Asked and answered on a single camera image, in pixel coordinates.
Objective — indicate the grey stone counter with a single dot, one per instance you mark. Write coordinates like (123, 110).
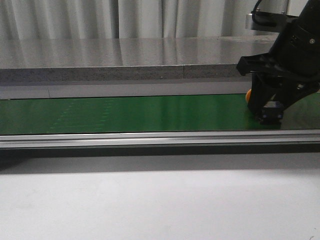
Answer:
(75, 68)

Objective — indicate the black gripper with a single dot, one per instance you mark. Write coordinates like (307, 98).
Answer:
(295, 55)

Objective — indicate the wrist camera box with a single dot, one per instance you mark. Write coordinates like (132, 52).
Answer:
(267, 21)

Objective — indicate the orange round button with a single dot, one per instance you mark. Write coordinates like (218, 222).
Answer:
(248, 95)

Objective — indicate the white pleated curtain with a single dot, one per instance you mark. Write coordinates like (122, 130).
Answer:
(122, 19)

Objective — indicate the aluminium conveyor side rail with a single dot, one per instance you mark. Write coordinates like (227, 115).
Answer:
(177, 138)

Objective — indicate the green conveyor belt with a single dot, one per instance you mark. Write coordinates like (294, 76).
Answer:
(222, 112)

